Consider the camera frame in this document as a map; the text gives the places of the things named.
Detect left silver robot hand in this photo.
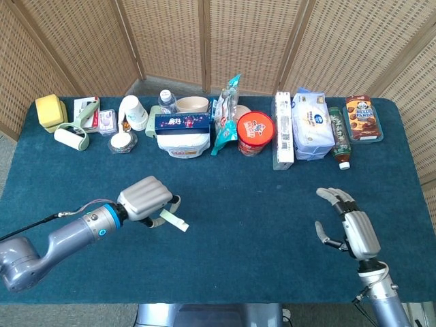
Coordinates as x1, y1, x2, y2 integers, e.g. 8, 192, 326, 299
116, 175, 181, 228

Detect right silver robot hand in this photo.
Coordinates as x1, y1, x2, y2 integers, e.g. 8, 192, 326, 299
315, 187, 382, 262

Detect cupcake liners in clear pack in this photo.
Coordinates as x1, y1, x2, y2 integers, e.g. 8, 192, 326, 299
108, 131, 139, 155

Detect white plastic tub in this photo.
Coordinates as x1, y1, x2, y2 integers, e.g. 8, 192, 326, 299
156, 131, 211, 159

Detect pale green plastic holder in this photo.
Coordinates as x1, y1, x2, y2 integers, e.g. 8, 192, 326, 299
144, 104, 163, 139

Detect navy blue rectangular box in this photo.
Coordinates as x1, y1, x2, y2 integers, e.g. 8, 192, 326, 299
154, 112, 212, 136

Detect clear box with purple label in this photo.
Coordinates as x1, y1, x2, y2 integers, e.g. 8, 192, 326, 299
98, 108, 119, 137

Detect stack of white paper cups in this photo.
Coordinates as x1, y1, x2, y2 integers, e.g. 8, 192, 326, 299
118, 95, 150, 132

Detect teal rimmed clear container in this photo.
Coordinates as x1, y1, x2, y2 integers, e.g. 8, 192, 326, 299
342, 104, 385, 144

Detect pale green lint roller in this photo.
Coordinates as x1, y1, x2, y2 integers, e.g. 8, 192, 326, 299
53, 97, 102, 153

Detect teal carpet table cover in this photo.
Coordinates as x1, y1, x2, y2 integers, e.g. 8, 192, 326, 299
0, 96, 430, 305

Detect clear water bottle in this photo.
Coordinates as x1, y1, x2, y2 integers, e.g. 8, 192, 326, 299
157, 89, 178, 115

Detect green label tea bottle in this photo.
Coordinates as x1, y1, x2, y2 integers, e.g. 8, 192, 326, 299
328, 106, 352, 170

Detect teal snack bag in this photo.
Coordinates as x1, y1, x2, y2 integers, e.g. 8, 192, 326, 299
210, 119, 238, 157

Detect beige bowl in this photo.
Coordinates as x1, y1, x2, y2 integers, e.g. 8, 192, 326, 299
176, 96, 209, 114

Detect red and white box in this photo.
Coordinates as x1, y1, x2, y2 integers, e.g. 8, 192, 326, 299
73, 96, 102, 134

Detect Hello Panda biscuit box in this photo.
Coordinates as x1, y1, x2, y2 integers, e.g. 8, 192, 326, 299
345, 95, 379, 140

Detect light blue tissue pack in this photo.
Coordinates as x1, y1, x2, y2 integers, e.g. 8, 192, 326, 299
292, 87, 337, 161

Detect yellow sponge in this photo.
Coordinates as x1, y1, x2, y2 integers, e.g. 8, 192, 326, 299
35, 94, 69, 134

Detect clear plastic snack bag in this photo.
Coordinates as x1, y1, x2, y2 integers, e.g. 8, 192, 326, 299
216, 74, 242, 129

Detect round bamboo container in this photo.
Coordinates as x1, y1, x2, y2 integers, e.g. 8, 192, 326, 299
233, 104, 253, 125

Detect red instant noodle cup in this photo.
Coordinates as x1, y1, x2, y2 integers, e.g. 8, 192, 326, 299
236, 111, 275, 157

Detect long white carton box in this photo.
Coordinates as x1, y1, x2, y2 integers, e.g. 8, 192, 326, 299
271, 90, 295, 171

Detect silver robot torso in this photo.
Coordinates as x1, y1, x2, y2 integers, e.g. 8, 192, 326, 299
135, 302, 284, 327

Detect rattan folding screen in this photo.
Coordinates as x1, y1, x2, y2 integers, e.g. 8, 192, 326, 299
0, 0, 436, 219

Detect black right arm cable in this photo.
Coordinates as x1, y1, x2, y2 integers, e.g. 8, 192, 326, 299
352, 262, 391, 327

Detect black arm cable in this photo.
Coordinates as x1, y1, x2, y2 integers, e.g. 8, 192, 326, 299
352, 262, 391, 327
0, 199, 119, 241

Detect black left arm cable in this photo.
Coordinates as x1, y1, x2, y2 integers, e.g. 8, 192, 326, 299
0, 199, 119, 241

